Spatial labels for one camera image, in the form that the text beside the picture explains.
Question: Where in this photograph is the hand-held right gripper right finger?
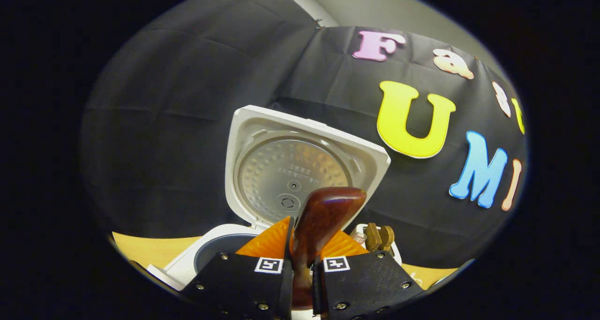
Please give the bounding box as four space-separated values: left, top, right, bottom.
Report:
313 229 425 320

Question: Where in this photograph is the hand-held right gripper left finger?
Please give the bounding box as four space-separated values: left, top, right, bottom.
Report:
180 216 295 320

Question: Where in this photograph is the brown wooden spoon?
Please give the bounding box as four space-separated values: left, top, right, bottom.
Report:
290 186 368 310

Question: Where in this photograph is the white rice cooker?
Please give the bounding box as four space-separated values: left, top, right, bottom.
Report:
147 105 391 293

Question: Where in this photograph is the white toaster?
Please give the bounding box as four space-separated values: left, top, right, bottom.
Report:
349 223 403 265

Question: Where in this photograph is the brown bread slice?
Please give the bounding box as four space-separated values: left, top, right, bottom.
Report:
379 225 396 251
365 223 383 252

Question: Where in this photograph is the black backdrop cloth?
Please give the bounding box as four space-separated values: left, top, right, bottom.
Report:
80 0 528 269

